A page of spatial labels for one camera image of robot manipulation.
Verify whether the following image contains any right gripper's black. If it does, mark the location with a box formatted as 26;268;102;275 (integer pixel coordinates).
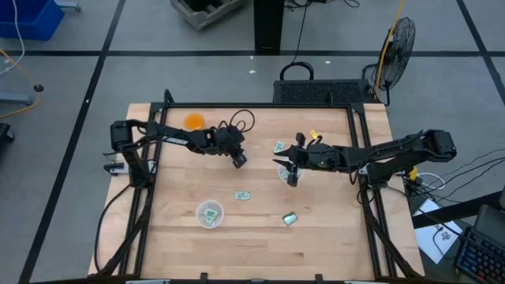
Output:
273;142;342;188

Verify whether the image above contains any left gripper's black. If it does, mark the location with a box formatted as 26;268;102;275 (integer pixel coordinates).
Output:
211;125;249;170

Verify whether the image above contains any clear plastic bin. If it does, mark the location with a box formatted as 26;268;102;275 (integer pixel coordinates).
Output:
277;162;305;185

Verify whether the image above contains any clear cup with packet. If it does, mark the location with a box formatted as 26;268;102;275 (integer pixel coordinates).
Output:
195;199;225;230

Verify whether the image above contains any black mesh computer case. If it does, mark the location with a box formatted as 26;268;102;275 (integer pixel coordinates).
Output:
272;78;376;105

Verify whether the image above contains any grey wooden crate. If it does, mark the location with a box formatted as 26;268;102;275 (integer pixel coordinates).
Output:
170;0;244;31

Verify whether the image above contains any black floor fan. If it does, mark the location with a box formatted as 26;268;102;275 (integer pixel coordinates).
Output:
372;16;417;94

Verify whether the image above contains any white paper sheet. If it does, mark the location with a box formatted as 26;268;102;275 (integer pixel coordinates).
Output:
413;198;463;264

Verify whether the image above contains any black flat bar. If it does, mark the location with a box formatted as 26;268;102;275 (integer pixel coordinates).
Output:
412;191;505;230

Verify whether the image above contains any black computer keyboard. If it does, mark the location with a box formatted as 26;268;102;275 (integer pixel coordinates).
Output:
453;226;505;284

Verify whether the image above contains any blue plastic bin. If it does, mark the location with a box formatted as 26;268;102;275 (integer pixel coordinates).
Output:
0;0;65;42

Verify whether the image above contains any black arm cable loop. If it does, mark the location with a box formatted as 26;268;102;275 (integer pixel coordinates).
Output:
228;109;256;133

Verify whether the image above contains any black table frame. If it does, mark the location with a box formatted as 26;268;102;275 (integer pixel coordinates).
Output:
94;89;425;284

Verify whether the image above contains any black coiled floor cable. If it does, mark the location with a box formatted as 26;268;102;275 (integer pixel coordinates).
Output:
279;0;316;82

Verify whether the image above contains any black hanging arm cable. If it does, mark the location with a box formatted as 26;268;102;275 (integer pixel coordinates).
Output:
93;183;133;273

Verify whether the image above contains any yellow floor cable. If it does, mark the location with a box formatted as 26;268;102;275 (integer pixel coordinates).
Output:
0;47;43;120

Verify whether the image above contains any white floor cable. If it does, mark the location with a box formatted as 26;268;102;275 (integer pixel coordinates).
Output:
0;0;25;76

